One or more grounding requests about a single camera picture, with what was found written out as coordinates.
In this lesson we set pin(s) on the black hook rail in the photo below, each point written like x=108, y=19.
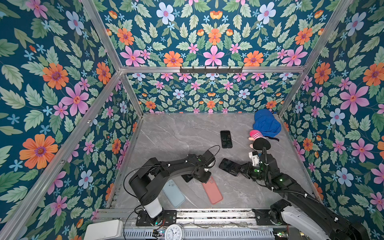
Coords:
x=209, y=70

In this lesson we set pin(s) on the white heat sink strip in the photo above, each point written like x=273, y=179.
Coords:
x=201, y=234

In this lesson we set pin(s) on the white clock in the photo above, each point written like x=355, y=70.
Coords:
x=174, y=232

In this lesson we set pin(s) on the black phone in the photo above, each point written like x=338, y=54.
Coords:
x=187, y=178
x=230, y=167

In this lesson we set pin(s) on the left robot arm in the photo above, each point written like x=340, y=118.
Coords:
x=148, y=181

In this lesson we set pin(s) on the white box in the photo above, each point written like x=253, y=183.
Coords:
x=104, y=230

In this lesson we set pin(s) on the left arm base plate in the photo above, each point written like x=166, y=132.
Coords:
x=165, y=218

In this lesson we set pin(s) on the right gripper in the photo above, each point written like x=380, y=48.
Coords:
x=246, y=171

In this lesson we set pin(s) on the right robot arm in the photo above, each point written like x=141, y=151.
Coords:
x=298, y=208

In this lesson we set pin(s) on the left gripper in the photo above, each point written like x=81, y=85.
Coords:
x=205, y=180

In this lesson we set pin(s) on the light blue phone case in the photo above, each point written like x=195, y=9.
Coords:
x=173, y=193

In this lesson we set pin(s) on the pink phone case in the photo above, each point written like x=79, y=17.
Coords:
x=213, y=193

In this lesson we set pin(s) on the black phone case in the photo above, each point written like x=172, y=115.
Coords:
x=226, y=139

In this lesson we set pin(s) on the doll with blue cloth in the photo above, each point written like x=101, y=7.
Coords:
x=266, y=127

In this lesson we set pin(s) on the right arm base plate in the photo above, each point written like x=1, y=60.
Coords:
x=266, y=217

